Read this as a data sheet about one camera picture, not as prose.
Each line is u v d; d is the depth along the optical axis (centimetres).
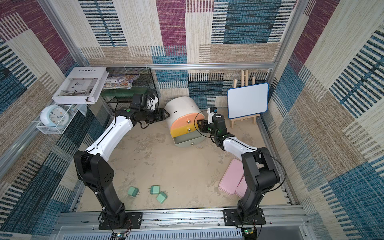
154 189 81
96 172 47
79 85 75
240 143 58
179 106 94
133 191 81
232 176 85
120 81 84
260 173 47
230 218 73
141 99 67
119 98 112
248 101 99
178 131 91
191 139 93
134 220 73
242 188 81
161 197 79
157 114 75
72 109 74
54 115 65
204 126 81
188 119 87
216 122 71
